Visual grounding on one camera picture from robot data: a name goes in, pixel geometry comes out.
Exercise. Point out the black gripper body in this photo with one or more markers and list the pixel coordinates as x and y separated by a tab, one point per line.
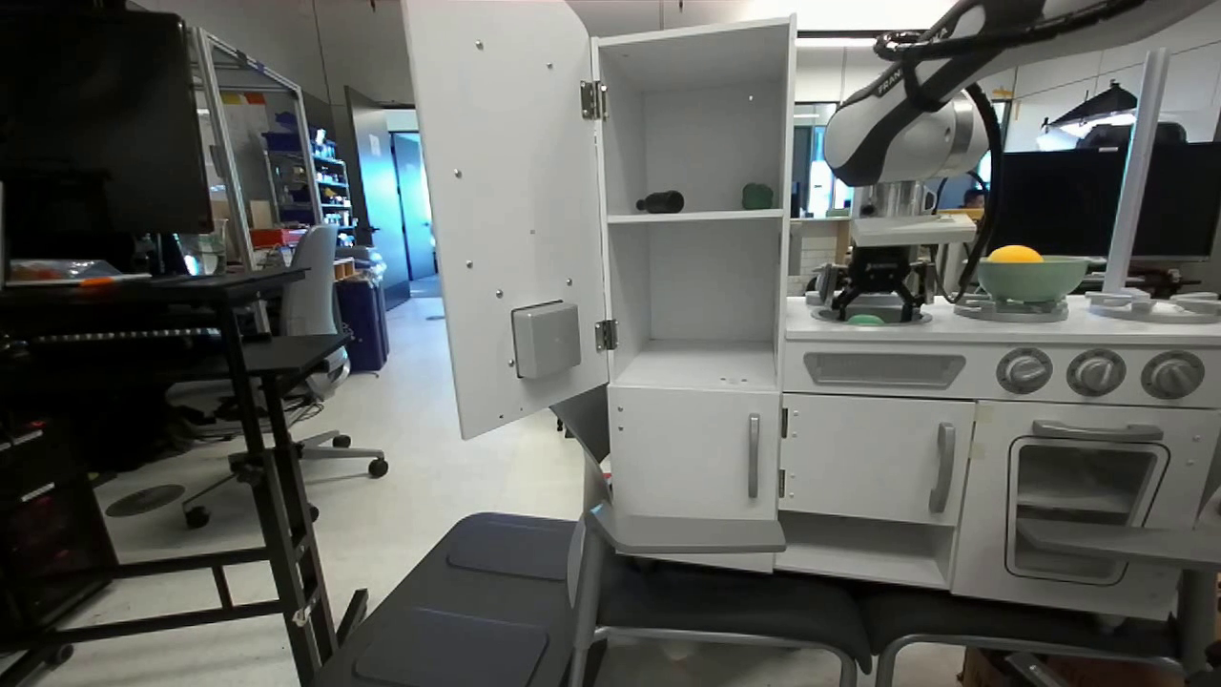
883	271

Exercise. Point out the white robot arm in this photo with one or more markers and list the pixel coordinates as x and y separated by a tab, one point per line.
926	114

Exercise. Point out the lower middle cabinet door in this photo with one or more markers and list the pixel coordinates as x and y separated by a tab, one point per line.
877	458

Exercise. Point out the grey stove knob left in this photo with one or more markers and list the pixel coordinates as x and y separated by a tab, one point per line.
1024	372

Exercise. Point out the lower left cabinet door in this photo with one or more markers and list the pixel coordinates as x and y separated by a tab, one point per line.
696	450

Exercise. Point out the grey stove knob right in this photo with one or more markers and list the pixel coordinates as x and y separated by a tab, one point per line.
1174	374

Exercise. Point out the grey folding chair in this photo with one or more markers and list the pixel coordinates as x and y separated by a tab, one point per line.
513	600

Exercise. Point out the grey door handle block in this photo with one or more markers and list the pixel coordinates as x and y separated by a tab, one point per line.
547	340

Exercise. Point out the toy oven door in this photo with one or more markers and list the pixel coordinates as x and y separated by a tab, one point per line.
1076	465

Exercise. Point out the yellow plushie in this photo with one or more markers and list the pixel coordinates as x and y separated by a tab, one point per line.
1018	257

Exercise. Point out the white toy kitchen cabinet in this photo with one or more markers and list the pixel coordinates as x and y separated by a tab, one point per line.
699	307

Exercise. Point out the black monitor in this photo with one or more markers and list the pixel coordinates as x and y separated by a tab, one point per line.
96	132

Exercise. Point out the grey stove knob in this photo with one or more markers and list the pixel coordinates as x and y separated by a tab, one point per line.
1098	372
1024	372
1174	374

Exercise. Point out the grey stove knob middle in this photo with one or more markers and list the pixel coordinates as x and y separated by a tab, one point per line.
1098	372

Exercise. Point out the mint green bowl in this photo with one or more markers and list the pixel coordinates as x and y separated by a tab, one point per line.
1031	282

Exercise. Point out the green object on shelf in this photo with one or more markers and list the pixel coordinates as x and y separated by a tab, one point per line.
757	194

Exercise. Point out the black object on shelf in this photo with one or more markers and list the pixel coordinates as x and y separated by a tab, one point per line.
662	202

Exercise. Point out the white top cabinet door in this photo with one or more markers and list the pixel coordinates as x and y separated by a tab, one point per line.
517	194

